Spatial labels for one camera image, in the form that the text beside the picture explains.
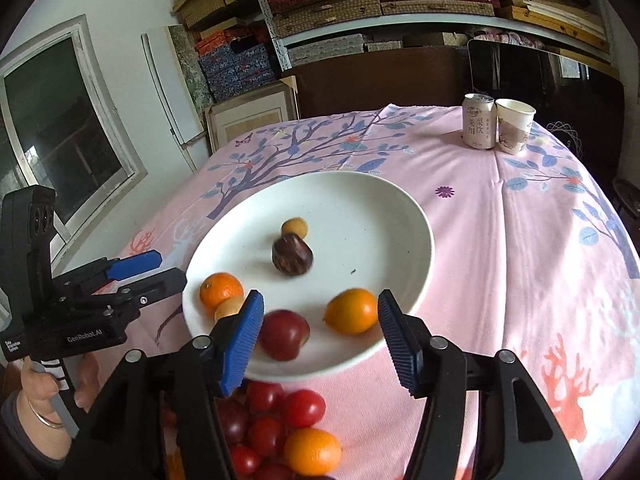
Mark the dark red plum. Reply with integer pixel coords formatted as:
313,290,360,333
257,310,311,362

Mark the dark brown water chestnut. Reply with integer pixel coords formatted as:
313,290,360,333
272,235,315,277

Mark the stack of blue floral boxes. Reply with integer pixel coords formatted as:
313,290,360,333
197,42,278,103

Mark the mottled green panel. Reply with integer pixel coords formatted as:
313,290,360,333
167,24,213,113

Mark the dark wooden cabinet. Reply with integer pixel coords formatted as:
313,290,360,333
282,45,473,121

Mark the light wooden picture frame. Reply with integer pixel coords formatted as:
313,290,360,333
205,77,300,157

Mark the silver bracelet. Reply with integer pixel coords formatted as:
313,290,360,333
26,396,67,431

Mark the stack of white patterned boxes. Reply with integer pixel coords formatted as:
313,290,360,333
287,34,402,67

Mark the stack of flat yellow boxes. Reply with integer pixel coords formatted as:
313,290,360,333
500,0,608,42

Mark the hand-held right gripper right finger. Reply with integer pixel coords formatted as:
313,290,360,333
377,289,583,480

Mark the small orange round fruit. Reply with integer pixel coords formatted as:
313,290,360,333
283,427,343,477

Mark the large orange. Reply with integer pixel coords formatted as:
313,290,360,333
324,288,379,336

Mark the pale beverage can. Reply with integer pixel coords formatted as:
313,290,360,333
461,93,497,151

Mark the mandarin with green stem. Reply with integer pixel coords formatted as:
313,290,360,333
199,272,245,317

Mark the pink printed tablecloth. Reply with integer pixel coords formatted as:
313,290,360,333
112,104,640,480

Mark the white round plate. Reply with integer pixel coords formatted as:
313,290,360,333
181,170,435,382

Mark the person's left forearm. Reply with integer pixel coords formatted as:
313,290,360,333
0,390,78,480

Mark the window with white frame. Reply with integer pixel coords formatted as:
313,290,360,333
0,15,149,267

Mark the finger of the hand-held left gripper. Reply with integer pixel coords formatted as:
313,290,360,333
62,267,188,313
52,249,163,293

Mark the person's left hand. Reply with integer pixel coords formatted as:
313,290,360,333
21,354,102,421

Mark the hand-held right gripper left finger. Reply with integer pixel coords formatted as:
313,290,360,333
75,289,265,480

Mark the white flat panel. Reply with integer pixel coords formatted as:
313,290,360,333
141,26,201,173

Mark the white printed paper cup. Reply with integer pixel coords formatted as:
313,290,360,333
494,99,537,155

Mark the white metal shelving rack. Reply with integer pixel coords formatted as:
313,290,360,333
245,0,617,73

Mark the small yellow round fruit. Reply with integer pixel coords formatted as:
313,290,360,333
281,217,308,240
214,296,246,323

